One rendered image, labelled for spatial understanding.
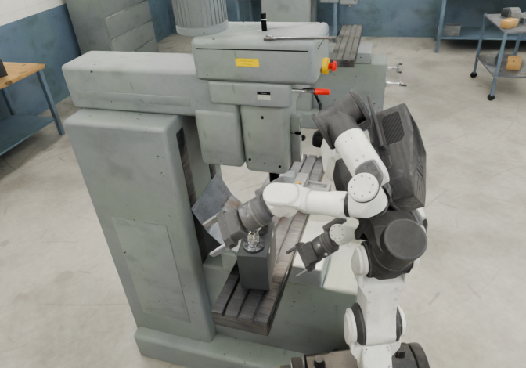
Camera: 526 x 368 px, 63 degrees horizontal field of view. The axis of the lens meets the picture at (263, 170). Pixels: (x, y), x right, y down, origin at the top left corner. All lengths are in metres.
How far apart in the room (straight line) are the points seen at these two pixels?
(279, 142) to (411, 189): 0.62
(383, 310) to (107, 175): 1.29
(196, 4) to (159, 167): 0.68
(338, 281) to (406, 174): 0.93
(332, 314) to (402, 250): 1.10
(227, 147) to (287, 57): 0.48
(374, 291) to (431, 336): 1.52
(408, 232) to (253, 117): 0.79
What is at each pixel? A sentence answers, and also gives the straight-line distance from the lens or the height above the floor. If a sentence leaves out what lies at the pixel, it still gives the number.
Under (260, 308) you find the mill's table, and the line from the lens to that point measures 1.79.
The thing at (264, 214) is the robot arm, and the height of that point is 1.54.
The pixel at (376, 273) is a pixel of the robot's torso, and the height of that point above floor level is 1.35.
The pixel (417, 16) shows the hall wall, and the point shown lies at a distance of 8.26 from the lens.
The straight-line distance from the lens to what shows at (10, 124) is 5.93.
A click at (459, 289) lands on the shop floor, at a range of 3.26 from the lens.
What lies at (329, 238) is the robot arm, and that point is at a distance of 1.70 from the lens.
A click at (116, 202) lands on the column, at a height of 1.15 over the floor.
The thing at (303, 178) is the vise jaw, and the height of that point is 1.06.
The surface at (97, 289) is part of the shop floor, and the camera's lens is 3.44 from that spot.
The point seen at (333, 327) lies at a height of 0.48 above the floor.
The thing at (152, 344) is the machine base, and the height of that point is 0.16.
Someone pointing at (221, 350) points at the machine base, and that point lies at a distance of 2.60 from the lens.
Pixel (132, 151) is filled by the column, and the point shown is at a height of 1.44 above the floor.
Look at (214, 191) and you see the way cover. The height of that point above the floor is 1.06.
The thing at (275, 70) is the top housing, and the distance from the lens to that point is 1.56.
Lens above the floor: 2.31
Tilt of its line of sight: 33 degrees down
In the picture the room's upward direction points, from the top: 5 degrees counter-clockwise
